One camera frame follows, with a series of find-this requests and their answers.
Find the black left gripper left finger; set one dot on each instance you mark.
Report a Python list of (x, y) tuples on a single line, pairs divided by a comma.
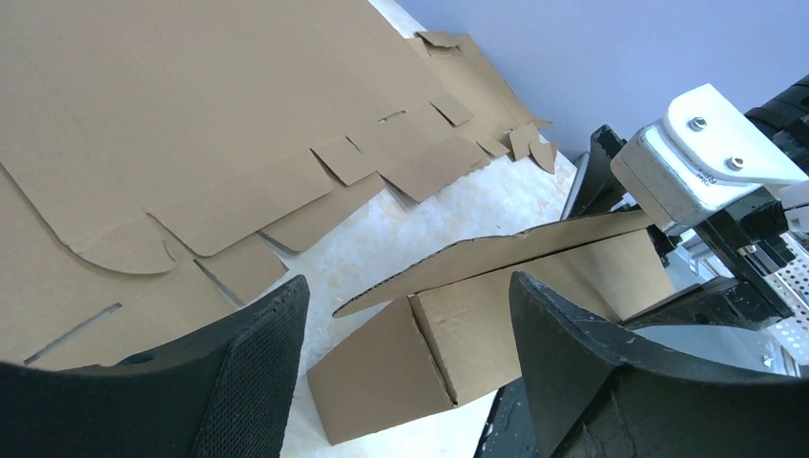
[(224, 390)]

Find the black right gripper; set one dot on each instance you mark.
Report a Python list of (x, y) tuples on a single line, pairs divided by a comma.
[(747, 237)]

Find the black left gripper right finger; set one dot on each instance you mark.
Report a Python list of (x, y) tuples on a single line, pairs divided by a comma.
[(597, 389)]

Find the brown cardboard box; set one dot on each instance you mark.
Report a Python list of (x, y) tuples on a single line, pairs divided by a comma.
[(442, 334)]

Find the flat cardboard sheet pile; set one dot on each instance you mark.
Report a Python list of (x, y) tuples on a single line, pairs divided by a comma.
[(153, 152)]

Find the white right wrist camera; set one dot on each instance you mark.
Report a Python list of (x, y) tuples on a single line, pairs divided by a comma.
[(702, 156)]

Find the white slotted cable duct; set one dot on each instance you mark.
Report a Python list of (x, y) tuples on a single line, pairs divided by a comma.
[(791, 285)]

